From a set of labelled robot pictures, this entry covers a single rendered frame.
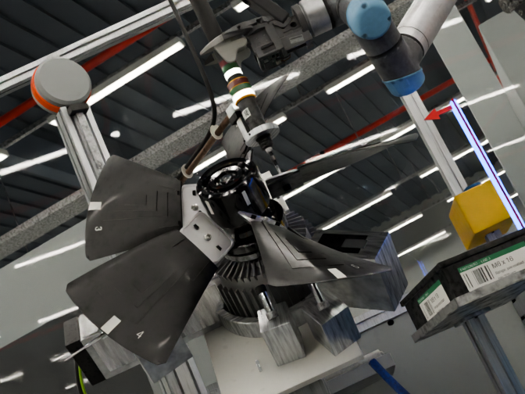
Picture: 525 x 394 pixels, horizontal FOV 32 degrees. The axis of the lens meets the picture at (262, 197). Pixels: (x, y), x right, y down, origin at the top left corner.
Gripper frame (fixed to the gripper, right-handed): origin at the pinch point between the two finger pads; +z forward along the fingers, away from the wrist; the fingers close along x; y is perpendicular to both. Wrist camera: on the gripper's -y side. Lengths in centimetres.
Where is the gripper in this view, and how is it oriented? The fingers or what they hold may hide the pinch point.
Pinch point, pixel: (207, 53)
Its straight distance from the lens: 183.4
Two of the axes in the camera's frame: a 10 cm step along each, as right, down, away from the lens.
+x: 1.2, 2.7, 9.6
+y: 3.9, 8.7, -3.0
